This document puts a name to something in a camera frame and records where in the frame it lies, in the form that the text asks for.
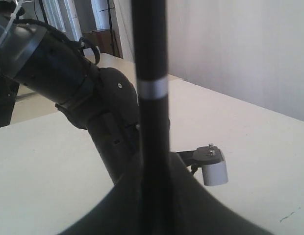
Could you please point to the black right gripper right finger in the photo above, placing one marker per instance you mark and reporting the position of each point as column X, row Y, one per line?
column 197, row 212

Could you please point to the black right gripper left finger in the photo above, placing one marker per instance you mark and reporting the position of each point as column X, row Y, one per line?
column 118, row 212

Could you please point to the black paintbrush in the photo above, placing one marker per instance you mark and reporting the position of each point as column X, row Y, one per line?
column 150, row 46

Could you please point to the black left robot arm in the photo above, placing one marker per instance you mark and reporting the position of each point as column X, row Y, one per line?
column 126, row 122

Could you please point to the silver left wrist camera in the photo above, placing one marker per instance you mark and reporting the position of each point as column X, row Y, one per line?
column 213, row 164

